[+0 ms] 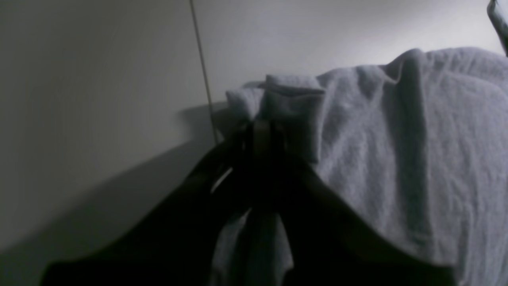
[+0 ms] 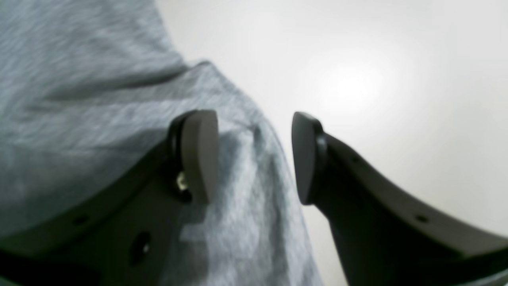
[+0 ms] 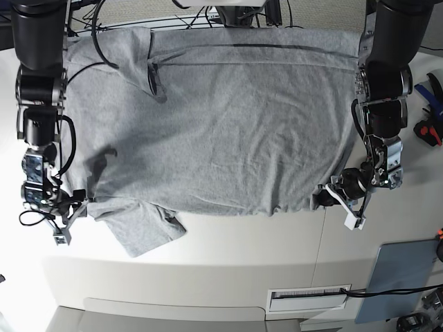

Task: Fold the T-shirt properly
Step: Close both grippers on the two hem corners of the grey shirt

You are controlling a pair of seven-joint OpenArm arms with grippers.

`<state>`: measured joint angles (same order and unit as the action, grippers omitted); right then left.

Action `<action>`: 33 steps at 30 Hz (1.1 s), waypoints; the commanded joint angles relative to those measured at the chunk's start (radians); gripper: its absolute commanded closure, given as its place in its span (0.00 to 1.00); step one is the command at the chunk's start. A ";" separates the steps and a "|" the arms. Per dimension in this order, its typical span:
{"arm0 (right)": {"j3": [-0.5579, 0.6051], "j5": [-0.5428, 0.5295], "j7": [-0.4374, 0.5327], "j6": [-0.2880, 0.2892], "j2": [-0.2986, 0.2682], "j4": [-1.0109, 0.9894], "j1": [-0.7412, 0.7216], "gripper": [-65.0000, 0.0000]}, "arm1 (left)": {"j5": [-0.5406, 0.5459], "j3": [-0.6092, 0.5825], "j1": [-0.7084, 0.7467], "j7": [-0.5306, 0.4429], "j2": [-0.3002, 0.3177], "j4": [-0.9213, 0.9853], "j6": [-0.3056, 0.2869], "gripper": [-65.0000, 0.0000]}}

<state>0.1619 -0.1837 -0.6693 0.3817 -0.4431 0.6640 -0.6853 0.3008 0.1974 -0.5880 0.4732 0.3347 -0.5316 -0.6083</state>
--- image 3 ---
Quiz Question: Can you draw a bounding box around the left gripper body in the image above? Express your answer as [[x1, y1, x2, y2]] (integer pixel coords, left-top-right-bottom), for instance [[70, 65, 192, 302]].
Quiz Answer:
[[314, 167, 371, 230]]

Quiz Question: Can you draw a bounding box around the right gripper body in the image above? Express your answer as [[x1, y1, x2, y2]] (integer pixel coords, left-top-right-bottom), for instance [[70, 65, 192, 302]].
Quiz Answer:
[[43, 189, 92, 246]]

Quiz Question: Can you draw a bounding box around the grey T-shirt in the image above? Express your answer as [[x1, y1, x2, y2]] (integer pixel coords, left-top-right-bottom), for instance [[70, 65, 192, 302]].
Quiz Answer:
[[64, 27, 359, 257]]

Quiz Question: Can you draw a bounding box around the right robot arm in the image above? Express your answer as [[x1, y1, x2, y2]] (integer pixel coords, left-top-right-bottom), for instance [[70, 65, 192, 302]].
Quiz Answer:
[[10, 1, 89, 245]]

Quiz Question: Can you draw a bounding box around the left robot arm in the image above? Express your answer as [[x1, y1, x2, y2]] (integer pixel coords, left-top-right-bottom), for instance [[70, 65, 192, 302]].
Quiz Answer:
[[318, 1, 436, 230]]

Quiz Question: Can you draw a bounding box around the blue-grey flat board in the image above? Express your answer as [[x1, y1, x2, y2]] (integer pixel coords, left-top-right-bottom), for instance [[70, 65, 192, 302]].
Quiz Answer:
[[354, 239, 437, 324]]

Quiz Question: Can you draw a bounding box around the black red clamp tool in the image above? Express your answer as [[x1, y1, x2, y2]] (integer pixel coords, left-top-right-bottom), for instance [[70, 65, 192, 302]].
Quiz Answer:
[[413, 119, 442, 147]]

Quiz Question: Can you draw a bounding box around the orange black tool at edge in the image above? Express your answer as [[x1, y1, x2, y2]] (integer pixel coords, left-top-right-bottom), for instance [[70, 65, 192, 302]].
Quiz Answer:
[[435, 228, 443, 262]]

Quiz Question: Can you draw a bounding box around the black cable on table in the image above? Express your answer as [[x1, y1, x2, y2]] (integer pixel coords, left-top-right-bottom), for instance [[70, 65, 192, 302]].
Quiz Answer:
[[273, 285, 443, 299]]

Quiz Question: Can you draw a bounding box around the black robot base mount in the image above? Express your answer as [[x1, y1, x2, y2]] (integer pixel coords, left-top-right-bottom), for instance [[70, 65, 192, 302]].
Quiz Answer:
[[210, 6, 264, 28]]

